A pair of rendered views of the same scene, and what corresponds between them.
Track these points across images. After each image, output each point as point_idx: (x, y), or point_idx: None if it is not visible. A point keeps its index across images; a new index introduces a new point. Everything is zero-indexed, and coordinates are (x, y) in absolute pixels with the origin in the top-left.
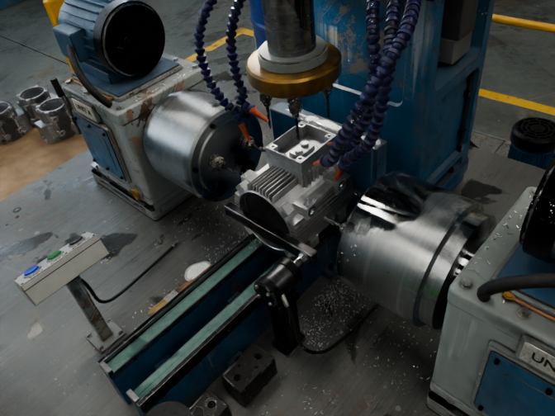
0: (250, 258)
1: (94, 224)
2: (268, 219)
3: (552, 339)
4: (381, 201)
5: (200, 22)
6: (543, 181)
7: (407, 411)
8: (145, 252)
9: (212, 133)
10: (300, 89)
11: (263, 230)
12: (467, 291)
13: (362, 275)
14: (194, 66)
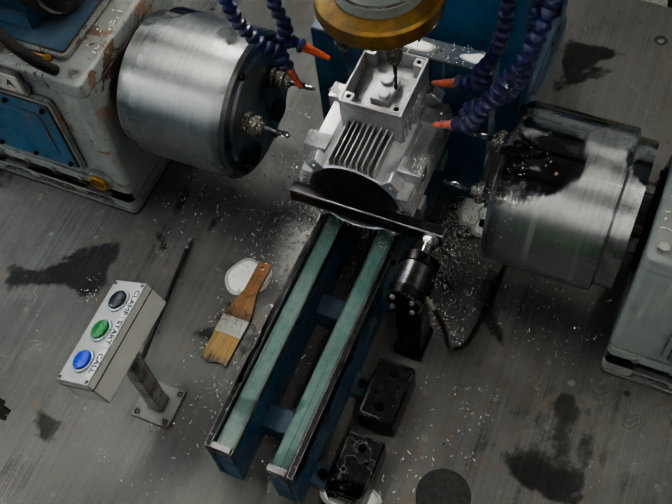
0: (333, 247)
1: (38, 243)
2: (342, 186)
3: None
4: (533, 158)
5: None
6: None
7: (583, 383)
8: (148, 267)
9: (241, 86)
10: (410, 38)
11: (361, 214)
12: (667, 256)
13: (521, 250)
14: None
